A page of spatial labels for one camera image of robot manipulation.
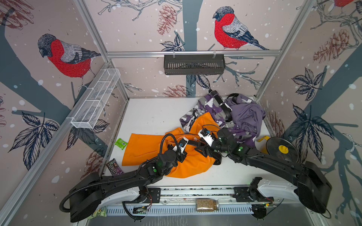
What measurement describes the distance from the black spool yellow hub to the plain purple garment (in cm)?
10

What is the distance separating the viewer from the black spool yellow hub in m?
0.77

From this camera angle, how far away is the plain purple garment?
96cm
